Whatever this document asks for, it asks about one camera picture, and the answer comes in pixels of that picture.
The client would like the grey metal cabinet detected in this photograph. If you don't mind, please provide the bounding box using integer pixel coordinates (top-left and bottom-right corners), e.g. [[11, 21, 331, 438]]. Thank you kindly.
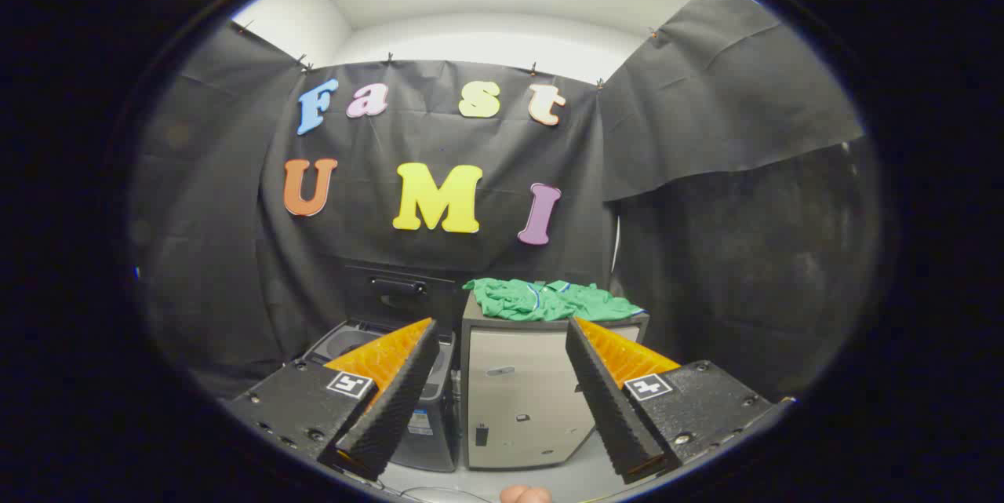
[[460, 291, 650, 471]]

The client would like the green shirt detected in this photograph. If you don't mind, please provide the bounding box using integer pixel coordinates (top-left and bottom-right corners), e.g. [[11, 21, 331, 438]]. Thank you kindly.
[[463, 277, 646, 323]]

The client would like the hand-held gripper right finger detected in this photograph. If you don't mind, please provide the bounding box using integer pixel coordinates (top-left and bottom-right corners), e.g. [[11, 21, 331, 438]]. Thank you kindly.
[[565, 317, 797, 485]]

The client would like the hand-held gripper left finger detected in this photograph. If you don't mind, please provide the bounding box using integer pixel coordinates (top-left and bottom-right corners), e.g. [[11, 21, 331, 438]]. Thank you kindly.
[[226, 318, 441, 482]]

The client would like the black backdrop cloth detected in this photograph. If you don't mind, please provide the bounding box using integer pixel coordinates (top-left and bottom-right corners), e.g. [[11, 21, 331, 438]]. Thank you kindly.
[[129, 0, 883, 402]]

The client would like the dark grey washing machine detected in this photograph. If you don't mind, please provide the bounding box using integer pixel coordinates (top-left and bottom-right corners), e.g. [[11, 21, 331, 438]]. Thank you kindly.
[[302, 264, 462, 474]]

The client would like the thin floor cable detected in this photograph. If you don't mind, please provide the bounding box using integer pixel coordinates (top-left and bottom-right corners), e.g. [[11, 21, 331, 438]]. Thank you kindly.
[[369, 476, 491, 503]]

